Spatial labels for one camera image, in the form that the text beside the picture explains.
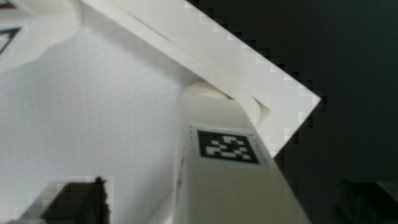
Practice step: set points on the white desk top tray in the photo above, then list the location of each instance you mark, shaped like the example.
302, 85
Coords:
89, 105

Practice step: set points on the white desk leg with tag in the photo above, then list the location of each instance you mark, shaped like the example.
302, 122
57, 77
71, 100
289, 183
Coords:
39, 23

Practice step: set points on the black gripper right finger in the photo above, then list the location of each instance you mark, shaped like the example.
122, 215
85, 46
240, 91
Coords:
366, 203

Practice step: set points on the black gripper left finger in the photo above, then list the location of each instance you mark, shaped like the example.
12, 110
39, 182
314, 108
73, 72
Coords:
71, 204

